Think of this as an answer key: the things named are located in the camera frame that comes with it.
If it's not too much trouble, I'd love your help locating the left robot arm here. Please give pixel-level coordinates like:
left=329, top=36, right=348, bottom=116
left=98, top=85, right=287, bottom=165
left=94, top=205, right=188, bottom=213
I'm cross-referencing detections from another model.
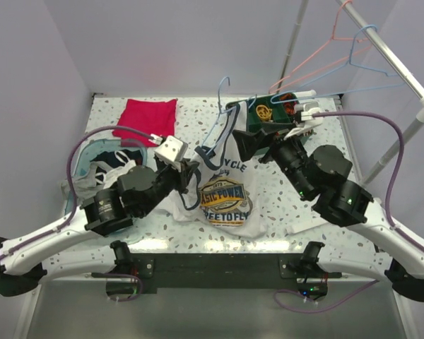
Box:
left=0, top=159, right=199, bottom=297

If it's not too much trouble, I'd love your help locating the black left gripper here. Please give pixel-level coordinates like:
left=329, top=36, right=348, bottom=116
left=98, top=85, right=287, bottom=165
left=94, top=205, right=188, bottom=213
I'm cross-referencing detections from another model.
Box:
left=139, top=157, right=199, bottom=218

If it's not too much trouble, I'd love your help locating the pink wire hanger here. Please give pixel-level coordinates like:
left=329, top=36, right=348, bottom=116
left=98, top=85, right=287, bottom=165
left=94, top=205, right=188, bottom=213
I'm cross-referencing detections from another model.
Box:
left=268, top=1, right=353, bottom=94

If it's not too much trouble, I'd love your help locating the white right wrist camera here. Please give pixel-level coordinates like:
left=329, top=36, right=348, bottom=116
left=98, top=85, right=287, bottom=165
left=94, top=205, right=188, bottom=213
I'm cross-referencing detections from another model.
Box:
left=284, top=101, right=324, bottom=140

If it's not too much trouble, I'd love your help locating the white cloth in basket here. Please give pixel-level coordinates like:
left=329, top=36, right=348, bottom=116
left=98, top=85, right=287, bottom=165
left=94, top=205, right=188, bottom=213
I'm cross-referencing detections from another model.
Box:
left=93, top=149, right=143, bottom=186

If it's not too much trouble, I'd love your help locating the blue wire hanger on rail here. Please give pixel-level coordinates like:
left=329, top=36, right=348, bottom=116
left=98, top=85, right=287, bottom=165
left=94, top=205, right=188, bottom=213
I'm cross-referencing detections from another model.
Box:
left=271, top=25, right=424, bottom=104

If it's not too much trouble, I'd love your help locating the blue laundry basket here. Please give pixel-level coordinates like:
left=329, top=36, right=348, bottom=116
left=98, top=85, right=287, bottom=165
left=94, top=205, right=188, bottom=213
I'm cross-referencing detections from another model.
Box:
left=59, top=139, right=148, bottom=215

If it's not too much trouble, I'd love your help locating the blue wire hanger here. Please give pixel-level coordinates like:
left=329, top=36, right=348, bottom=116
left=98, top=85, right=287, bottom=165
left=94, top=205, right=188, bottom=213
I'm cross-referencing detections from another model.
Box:
left=195, top=76, right=232, bottom=162
left=271, top=25, right=424, bottom=104

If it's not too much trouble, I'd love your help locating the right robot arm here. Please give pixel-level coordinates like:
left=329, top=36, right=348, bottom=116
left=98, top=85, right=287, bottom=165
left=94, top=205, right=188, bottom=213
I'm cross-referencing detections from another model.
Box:
left=232, top=114, right=424, bottom=302

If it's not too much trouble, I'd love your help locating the red folded cloth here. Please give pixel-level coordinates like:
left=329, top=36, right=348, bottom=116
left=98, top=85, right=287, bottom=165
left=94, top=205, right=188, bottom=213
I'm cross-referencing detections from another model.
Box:
left=117, top=99, right=177, bottom=136

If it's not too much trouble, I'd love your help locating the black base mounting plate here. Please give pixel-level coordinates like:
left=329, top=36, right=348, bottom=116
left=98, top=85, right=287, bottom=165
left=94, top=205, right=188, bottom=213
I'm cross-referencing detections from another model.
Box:
left=112, top=253, right=341, bottom=294

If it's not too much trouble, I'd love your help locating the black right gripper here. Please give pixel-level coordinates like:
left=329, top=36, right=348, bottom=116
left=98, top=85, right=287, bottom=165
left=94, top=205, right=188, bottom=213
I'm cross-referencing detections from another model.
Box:
left=232, top=121, right=313, bottom=198

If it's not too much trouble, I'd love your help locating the grey cloth over basket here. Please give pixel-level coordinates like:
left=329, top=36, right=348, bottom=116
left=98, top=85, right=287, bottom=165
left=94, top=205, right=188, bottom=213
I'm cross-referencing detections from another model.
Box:
left=71, top=165, right=105, bottom=203

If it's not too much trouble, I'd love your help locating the green compartment tray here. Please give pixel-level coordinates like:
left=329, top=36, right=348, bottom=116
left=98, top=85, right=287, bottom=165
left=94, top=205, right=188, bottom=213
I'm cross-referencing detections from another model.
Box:
left=225, top=93, right=299, bottom=133

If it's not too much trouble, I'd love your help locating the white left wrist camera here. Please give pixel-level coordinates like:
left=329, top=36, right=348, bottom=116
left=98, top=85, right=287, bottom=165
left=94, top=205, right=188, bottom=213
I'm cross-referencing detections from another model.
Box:
left=149, top=134, right=188, bottom=172

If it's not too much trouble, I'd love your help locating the white graphic tank top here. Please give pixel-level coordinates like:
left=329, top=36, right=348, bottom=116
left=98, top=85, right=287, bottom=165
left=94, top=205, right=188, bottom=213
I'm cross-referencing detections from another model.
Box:
left=155, top=101, right=267, bottom=239

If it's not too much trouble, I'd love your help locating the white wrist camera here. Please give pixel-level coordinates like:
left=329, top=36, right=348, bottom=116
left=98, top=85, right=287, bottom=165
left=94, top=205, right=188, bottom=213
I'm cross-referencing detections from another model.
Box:
left=284, top=101, right=324, bottom=140
left=149, top=134, right=188, bottom=172

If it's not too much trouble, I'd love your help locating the metal clothes rack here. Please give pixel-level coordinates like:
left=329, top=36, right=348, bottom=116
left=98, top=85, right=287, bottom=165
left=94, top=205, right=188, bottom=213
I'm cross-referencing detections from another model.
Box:
left=278, top=0, right=424, bottom=236

